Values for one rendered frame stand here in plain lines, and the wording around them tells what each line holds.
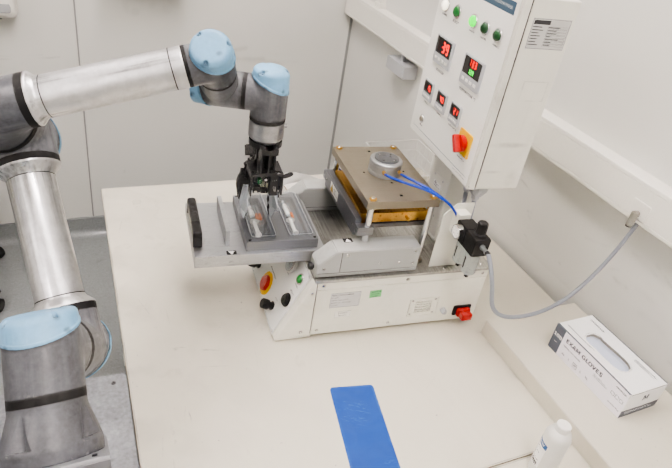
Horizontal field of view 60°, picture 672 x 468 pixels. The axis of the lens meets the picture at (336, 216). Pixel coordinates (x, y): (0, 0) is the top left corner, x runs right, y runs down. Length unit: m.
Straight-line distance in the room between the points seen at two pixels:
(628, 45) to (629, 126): 0.19
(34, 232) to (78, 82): 0.29
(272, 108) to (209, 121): 1.68
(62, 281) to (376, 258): 0.65
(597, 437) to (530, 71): 0.77
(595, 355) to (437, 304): 0.38
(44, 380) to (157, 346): 0.44
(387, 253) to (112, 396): 0.65
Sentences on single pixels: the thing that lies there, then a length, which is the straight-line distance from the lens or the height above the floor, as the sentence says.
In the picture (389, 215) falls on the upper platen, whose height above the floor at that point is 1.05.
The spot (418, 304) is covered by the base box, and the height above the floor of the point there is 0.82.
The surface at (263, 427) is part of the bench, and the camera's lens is 1.26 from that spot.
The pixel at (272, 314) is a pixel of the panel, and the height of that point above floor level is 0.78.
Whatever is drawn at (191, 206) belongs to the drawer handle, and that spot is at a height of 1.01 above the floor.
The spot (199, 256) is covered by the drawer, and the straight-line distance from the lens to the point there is 1.29.
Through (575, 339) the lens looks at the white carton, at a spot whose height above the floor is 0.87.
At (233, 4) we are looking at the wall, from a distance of 2.70.
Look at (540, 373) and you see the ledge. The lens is 1.48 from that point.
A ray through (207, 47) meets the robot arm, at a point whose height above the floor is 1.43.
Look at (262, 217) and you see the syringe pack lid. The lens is 1.36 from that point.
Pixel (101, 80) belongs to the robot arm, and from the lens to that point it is 1.09.
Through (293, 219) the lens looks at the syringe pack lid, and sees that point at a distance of 1.37.
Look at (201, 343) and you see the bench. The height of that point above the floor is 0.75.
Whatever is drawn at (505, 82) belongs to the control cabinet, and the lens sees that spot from 1.25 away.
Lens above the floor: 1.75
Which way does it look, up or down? 32 degrees down
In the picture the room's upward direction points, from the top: 10 degrees clockwise
